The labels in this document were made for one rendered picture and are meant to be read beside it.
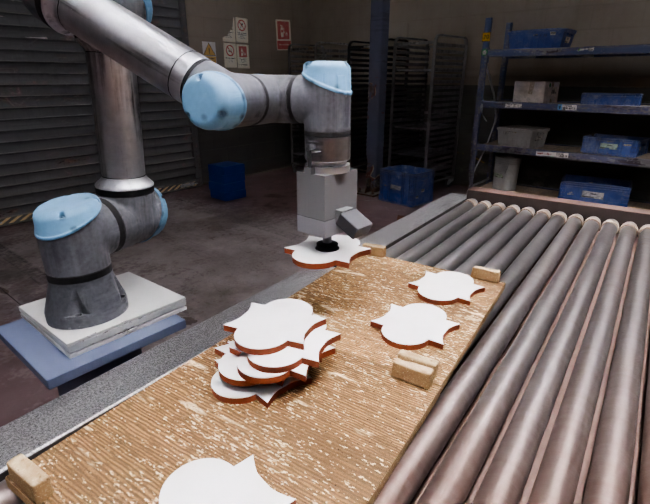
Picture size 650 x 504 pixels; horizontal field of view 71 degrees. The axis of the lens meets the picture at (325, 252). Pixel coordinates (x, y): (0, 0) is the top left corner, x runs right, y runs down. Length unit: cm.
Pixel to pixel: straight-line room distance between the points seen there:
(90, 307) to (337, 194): 52
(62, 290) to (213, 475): 54
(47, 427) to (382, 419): 44
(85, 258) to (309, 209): 44
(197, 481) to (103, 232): 56
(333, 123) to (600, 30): 523
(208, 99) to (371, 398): 45
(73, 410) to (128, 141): 52
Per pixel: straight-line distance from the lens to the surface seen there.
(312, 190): 74
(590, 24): 587
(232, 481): 54
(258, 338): 65
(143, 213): 103
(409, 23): 667
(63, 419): 74
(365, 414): 63
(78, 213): 93
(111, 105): 99
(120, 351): 95
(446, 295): 92
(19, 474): 61
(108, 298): 98
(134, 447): 63
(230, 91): 64
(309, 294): 92
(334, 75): 72
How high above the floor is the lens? 134
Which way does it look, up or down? 21 degrees down
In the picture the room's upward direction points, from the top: straight up
